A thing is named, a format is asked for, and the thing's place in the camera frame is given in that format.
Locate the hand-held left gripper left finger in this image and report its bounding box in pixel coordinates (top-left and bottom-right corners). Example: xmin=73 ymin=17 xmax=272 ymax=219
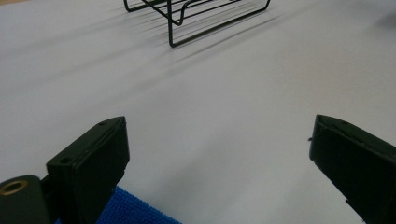
xmin=46 ymin=116 xmax=131 ymax=224

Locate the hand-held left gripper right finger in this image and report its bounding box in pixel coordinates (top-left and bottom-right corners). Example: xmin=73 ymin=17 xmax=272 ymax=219
xmin=308 ymin=114 xmax=396 ymax=224

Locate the blue sponge block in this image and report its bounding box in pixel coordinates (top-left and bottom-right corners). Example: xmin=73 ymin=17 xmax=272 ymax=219
xmin=95 ymin=186 xmax=182 ymax=224

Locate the black wire rack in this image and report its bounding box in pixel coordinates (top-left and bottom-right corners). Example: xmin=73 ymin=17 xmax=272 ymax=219
xmin=122 ymin=0 xmax=272 ymax=49

